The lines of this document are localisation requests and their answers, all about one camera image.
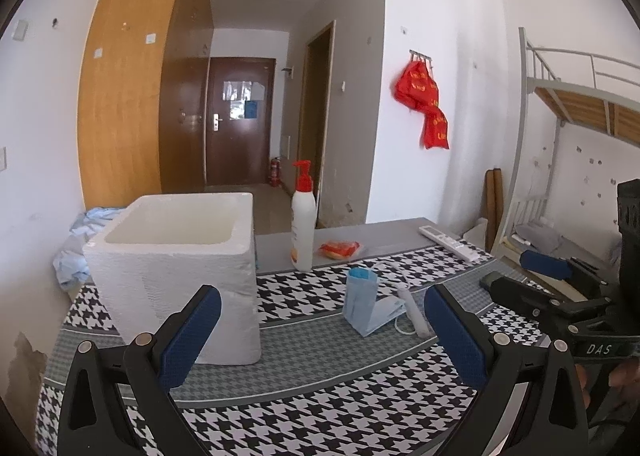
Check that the red plastic bag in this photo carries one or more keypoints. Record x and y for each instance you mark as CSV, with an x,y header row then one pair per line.
x,y
436,131
415,86

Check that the blue face mask packet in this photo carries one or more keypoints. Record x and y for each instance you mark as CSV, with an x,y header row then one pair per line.
x,y
360,301

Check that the white wall outlet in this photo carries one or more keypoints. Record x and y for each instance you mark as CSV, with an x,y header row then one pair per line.
x,y
3,158

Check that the white foam box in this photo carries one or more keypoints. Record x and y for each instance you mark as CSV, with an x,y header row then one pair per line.
x,y
190,276

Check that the white door notice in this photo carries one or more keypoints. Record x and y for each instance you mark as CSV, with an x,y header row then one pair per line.
x,y
237,90

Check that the white metal bunk bed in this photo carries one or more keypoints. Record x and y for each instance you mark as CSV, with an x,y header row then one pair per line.
x,y
575,101

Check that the orange snack packet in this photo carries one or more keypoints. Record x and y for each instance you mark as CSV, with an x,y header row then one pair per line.
x,y
340,249

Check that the dark brown entrance door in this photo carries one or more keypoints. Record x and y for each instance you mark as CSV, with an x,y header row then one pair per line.
x,y
235,146

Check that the light blue crumpled sheet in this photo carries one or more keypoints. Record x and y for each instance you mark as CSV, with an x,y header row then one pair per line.
x,y
75,261

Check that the person's right hand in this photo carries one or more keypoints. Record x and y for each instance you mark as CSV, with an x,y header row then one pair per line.
x,y
622,376

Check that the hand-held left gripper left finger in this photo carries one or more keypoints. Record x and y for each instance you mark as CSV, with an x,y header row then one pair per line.
x,y
190,336

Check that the blue door notice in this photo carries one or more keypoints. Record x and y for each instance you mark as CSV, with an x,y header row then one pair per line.
x,y
251,109

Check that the wooden wardrobe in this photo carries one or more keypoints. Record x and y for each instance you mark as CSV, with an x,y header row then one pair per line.
x,y
130,86

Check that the metal wall hook rack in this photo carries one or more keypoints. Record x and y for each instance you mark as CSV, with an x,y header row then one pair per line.
x,y
420,56

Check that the grey pillow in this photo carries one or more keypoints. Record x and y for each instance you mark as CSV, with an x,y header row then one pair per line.
x,y
537,236

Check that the wooden side door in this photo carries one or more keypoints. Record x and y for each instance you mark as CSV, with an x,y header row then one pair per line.
x,y
315,136

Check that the white plastic bag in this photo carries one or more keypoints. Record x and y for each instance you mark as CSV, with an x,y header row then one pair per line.
x,y
475,233

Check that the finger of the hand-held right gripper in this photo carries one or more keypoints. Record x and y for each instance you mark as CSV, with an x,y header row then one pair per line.
x,y
545,263
520,293

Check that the white wall switch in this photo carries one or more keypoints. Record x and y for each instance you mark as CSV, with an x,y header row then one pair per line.
x,y
20,31

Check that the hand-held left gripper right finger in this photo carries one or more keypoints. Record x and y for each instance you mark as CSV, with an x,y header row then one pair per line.
x,y
457,336

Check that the white remote control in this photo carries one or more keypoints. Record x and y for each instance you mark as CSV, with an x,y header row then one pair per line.
x,y
450,242

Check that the houndstooth table cloth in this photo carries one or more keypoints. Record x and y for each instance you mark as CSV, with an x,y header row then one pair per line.
x,y
310,376

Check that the white lotion bottle red pump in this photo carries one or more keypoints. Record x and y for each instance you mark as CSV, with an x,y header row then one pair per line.
x,y
302,221

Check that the red fire extinguisher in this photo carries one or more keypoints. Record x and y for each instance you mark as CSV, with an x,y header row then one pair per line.
x,y
275,173

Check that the white cylindrical device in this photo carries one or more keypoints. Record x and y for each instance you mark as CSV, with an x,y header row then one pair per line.
x,y
415,313

